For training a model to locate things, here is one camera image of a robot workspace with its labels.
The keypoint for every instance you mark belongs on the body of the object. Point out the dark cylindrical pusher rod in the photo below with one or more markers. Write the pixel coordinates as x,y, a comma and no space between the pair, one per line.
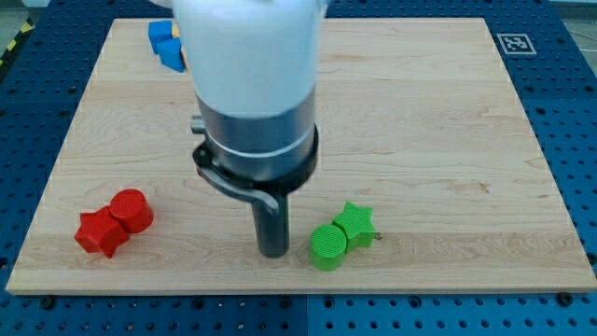
272,231

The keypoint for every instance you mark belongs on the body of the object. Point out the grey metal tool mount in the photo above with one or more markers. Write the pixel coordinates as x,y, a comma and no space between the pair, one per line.
252,158

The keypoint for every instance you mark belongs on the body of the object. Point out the green cylinder block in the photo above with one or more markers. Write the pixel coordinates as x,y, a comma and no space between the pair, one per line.
328,245

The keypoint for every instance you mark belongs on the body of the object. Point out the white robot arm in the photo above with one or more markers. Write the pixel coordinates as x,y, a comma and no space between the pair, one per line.
254,65

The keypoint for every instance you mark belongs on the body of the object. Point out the green star block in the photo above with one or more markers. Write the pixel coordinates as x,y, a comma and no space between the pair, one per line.
356,224

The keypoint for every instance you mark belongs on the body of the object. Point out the red star block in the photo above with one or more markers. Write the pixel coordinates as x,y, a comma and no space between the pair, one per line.
100,232

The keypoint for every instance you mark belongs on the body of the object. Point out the blue angular block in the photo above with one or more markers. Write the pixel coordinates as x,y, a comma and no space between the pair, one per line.
170,54

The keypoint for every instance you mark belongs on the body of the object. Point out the red cylinder block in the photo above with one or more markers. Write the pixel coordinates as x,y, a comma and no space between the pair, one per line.
131,209

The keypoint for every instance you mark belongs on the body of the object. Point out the yellow block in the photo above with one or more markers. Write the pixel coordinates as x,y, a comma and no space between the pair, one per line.
175,31

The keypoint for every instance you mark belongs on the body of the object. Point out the wooden board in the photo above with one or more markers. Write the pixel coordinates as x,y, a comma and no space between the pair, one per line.
417,118

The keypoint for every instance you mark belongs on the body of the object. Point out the blue cube block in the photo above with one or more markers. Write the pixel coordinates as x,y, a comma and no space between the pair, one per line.
159,31

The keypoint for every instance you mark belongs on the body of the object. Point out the white fiducial marker tag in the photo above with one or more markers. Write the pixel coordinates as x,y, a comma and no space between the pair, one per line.
516,44

